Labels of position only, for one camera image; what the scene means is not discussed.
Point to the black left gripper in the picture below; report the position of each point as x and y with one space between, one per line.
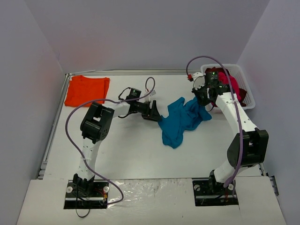
150 110

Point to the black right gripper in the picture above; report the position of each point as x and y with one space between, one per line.
201 95

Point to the teal blue t shirt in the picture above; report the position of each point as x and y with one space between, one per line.
182 116

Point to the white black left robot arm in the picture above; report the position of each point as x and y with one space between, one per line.
95 127

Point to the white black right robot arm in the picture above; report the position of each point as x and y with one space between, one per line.
249 144

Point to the pink magenta t shirt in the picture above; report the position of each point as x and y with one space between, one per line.
223 78

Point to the dark maroon t shirt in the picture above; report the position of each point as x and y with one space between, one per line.
242 91

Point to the white plastic laundry basket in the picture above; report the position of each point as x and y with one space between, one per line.
238 74

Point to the folded orange t shirt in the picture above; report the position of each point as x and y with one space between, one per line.
82 89

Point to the white front cover board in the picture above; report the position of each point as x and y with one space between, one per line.
155 202

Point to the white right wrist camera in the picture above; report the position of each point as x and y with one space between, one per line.
198 80

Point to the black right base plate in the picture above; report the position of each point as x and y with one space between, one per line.
204 196

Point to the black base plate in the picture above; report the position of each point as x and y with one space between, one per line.
204 196
95 198

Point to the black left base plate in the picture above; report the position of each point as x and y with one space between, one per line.
95 198

